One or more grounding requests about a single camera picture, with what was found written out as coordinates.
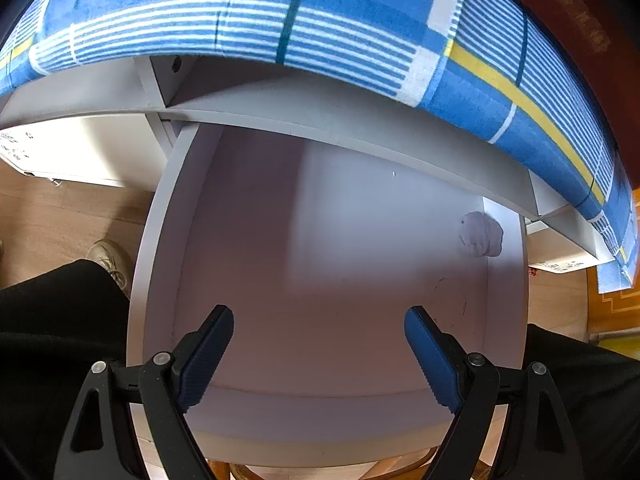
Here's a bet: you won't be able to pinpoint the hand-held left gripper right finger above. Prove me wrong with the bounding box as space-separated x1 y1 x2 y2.
404 306 586 480

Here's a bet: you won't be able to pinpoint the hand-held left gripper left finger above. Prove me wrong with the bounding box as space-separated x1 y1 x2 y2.
52 305 235 480

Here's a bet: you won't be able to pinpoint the white bed drawer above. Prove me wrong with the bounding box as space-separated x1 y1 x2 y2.
126 122 531 468

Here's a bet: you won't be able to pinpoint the pale lilac sock ball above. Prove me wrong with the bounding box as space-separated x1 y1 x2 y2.
459 211 504 259

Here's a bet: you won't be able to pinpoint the person's beige left shoe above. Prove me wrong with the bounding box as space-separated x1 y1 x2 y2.
86 239 135 301

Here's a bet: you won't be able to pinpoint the person's left leg black pants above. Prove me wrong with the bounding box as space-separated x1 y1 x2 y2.
0 259 132 480

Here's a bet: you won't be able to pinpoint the person's leg black pants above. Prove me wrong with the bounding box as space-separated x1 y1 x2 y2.
525 324 640 480
0 259 132 480

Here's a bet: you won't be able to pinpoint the person's right leg black pants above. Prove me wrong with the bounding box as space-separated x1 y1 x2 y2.
525 324 640 480

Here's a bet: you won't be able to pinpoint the orange patterned rug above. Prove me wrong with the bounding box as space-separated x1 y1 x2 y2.
586 187 640 361

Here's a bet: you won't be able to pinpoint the blue plaid blanket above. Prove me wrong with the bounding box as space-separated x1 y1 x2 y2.
0 0 640 293

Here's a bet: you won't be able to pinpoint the white bed frame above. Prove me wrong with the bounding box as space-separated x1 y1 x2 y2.
0 55 617 266

